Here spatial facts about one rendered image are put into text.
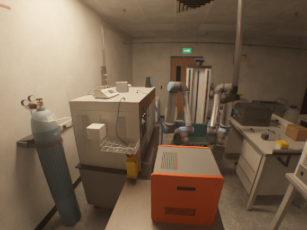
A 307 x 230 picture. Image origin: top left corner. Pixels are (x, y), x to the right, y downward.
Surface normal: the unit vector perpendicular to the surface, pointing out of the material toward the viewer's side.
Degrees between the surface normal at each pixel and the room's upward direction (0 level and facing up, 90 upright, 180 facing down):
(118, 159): 90
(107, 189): 90
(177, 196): 90
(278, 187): 90
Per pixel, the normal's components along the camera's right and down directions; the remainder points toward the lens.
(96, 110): -0.13, 0.29
